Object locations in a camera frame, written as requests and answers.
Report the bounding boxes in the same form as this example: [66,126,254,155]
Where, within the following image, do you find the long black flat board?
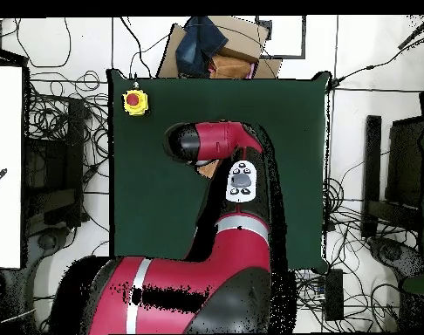
[360,114,383,240]

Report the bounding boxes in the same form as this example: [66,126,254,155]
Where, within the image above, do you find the blue denim jeans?
[174,16,229,79]

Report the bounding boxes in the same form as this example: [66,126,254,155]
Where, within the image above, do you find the black square frame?
[255,15,307,59]

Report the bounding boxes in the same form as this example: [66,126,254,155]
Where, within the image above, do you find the brown cardboard box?
[155,15,284,80]

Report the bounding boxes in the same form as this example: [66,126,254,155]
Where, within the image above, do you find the orange terry towel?
[195,159,221,178]

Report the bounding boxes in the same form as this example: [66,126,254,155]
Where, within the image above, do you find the orange cloth in box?
[209,54,256,80]

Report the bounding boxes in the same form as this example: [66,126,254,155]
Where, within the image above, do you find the yellow emergency stop button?
[121,88,150,117]

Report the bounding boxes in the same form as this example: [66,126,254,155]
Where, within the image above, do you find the white board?
[0,65,24,269]

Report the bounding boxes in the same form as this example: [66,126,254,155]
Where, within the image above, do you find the black pedestal leg with knob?
[367,236,424,282]
[26,226,72,270]

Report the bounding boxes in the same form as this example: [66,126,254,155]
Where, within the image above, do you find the black metal stand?
[23,97,89,238]
[386,116,424,231]

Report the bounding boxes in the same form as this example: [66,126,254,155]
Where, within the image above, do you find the dark green table cloth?
[106,68,332,275]

